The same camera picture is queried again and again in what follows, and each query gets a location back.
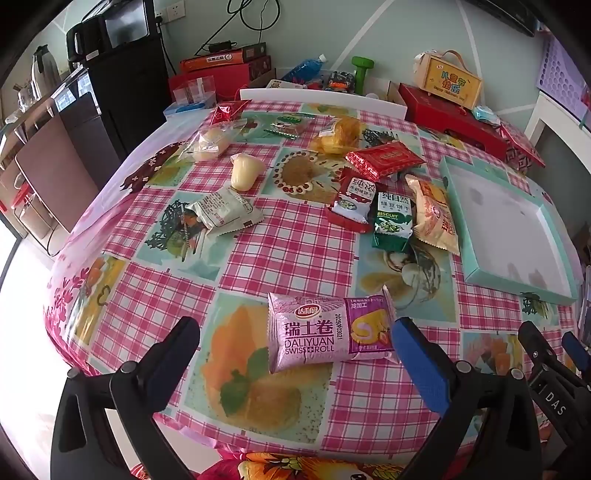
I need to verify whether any teal cardboard tray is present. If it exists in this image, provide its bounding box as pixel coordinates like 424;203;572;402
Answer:
438;156;579;305

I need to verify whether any black microwave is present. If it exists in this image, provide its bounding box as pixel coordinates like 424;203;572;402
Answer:
99;0;158;47

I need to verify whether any brown chair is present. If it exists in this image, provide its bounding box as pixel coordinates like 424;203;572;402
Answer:
14;92;122;257

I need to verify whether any red white biscuit packet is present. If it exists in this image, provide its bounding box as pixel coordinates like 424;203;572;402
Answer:
325;166;377;227

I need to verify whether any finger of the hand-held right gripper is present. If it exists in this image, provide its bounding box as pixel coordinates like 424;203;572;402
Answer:
561;330;591;376
517;320;563;372

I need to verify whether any orange flat box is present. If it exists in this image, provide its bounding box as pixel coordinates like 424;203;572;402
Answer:
179;50;252;72

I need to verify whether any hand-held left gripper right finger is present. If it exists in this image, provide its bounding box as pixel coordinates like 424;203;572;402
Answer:
392;316;543;480

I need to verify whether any red patterned snack packet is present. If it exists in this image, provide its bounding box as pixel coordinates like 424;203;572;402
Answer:
345;141;426;182

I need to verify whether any pink swiss roll packet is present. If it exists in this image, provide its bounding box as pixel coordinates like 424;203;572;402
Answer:
267;285;402;374

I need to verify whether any clear green-print pastry packet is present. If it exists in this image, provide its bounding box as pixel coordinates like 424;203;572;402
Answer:
263;112;315;139

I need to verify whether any steel kettle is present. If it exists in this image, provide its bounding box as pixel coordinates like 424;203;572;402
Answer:
31;45;63;90

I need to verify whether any green dumbbell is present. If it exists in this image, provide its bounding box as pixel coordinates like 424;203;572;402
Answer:
351;56;374;95

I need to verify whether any white foam board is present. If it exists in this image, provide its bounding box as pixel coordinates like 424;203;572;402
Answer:
239;88;407;120

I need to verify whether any light blue plastic lid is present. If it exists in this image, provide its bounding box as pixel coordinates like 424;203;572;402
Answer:
164;102;218;118

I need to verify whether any black long device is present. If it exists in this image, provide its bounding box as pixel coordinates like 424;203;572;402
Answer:
466;0;539;38

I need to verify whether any black coffee machine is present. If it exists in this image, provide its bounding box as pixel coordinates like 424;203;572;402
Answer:
66;16;105;70

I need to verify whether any orange jelly bag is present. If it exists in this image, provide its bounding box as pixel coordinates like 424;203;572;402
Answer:
308;116;365;155

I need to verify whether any black cabinet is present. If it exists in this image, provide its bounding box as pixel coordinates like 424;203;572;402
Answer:
85;46;172;160

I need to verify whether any dark red flat box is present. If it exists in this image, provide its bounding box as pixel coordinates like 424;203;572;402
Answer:
247;56;273;79

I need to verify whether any floral cloth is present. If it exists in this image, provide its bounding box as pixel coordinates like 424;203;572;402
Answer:
129;450;407;480

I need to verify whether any purple perforated basket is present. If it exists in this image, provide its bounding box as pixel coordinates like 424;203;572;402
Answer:
536;30;591;118

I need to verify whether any clear acrylic box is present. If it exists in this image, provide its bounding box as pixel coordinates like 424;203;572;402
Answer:
173;78;218;106

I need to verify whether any black cable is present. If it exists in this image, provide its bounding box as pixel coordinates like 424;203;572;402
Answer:
196;0;278;54

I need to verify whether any colourful toy heap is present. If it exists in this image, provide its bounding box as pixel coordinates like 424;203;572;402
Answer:
325;71;356;92

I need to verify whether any yellow box with handle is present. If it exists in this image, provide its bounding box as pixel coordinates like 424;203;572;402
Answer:
412;50;483;110

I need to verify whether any white pastry packet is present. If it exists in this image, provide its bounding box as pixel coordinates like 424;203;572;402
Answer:
185;186;265;237

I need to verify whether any red patterned gift box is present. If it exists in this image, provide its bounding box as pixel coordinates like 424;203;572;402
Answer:
499;121;546;174

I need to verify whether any cream orange snack packet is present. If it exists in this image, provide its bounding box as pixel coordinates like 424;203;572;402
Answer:
405;174;461;256

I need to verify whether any large red box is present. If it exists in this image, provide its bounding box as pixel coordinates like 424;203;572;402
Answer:
168;65;252;100

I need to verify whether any blue liquid bottle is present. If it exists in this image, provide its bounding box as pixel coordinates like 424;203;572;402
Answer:
281;54;328;84

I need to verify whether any pale pudding cup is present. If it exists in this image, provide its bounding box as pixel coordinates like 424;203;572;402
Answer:
230;153;267;191

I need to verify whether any red flower snack packet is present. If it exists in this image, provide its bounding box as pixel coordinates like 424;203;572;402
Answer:
210;100;252;126

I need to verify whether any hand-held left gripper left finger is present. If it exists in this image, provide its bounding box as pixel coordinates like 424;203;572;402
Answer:
51;316;201;480

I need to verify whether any blue face mask pack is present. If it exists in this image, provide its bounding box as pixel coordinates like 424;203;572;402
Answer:
471;105;502;125

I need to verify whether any white shelf frame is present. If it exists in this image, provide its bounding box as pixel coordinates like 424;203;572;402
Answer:
524;90;591;153

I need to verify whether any green biscuit packet white label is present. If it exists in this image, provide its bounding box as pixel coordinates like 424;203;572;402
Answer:
370;181;415;253

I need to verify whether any clear round bread packet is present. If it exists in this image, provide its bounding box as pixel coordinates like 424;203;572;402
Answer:
178;119;247;162

